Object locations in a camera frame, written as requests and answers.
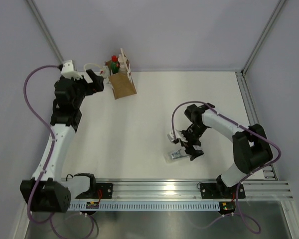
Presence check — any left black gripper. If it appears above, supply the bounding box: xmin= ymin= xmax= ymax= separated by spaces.
xmin=68 ymin=70 xmax=103 ymax=108

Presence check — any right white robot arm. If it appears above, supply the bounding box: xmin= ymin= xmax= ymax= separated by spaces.
xmin=168 ymin=101 xmax=273 ymax=199

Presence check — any green dish soap bottle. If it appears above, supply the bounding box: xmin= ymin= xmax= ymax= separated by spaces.
xmin=111 ymin=55 xmax=120 ymax=74

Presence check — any white slotted cable duct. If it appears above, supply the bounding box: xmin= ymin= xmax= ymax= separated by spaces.
xmin=68 ymin=201 xmax=236 ymax=210

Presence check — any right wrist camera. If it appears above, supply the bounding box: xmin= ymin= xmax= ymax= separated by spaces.
xmin=167 ymin=131 xmax=181 ymax=144

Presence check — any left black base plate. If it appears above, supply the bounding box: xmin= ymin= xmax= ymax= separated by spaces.
xmin=75 ymin=183 xmax=113 ymax=199

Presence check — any aluminium mounting rail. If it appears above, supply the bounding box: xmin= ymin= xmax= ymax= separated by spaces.
xmin=61 ymin=181 xmax=294 ymax=201

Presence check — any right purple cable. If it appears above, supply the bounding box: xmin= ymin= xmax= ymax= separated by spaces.
xmin=171 ymin=101 xmax=282 ymax=236

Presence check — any right side aluminium rail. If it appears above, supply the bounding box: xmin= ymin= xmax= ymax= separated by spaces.
xmin=235 ymin=71 xmax=278 ymax=181

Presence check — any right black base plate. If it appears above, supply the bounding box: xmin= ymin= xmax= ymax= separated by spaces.
xmin=197 ymin=182 xmax=246 ymax=199

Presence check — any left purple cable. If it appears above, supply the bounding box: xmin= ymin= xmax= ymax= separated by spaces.
xmin=23 ymin=64 xmax=98 ymax=237

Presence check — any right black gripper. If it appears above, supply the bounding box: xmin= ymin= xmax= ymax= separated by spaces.
xmin=178 ymin=123 xmax=208 ymax=160

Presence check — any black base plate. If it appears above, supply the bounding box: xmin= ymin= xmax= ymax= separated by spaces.
xmin=197 ymin=182 xmax=246 ymax=199
xmin=75 ymin=183 xmax=113 ymax=199

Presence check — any aluminium frame post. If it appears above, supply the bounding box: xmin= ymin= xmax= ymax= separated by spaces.
xmin=241 ymin=0 xmax=288 ymax=77
xmin=24 ymin=0 xmax=64 ymax=71

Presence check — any left aluminium frame post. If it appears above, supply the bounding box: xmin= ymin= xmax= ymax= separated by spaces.
xmin=24 ymin=0 xmax=64 ymax=71

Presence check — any silver squeeze tube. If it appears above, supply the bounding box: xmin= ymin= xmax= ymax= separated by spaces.
xmin=164 ymin=149 xmax=189 ymax=163

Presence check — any purple cable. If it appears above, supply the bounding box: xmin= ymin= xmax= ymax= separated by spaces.
xmin=23 ymin=64 xmax=98 ymax=237
xmin=171 ymin=101 xmax=282 ymax=236

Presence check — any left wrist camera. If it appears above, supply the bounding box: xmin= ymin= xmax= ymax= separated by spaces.
xmin=61 ymin=60 xmax=83 ymax=80

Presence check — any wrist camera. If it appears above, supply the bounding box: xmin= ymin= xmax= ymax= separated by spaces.
xmin=167 ymin=131 xmax=181 ymax=144
xmin=61 ymin=60 xmax=83 ymax=80

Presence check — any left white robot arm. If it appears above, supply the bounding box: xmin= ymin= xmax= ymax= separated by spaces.
xmin=20 ymin=70 xmax=104 ymax=213

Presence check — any beige pump bottle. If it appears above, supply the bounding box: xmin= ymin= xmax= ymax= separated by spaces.
xmin=118 ymin=54 xmax=128 ymax=75

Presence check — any burlap watermelon canvas bag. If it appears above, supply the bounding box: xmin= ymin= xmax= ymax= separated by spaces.
xmin=83 ymin=47 xmax=137 ymax=101

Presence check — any right aluminium frame post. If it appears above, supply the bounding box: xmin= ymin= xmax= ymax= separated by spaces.
xmin=241 ymin=0 xmax=288 ymax=77

